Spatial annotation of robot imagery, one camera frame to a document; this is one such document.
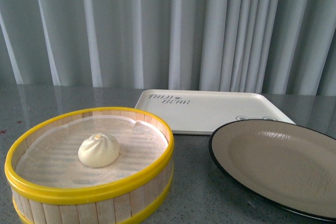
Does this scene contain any white steamer liner cloth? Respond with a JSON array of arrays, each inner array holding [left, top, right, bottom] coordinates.
[[15, 115, 168, 188]]

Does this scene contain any cream rectangular bear tray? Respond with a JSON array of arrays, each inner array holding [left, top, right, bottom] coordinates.
[[135, 89, 293, 135]]

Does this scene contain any beige plate with black rim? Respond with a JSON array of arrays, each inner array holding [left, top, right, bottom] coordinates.
[[208, 119, 335, 222]]

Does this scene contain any grey pleated curtain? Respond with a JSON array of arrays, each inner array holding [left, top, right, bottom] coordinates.
[[1, 0, 335, 95]]

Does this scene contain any white steamed bun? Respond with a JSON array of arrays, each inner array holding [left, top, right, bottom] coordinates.
[[78, 133, 120, 168]]

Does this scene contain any yellow rimmed bamboo steamer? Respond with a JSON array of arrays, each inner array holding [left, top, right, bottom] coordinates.
[[4, 107, 174, 223]]

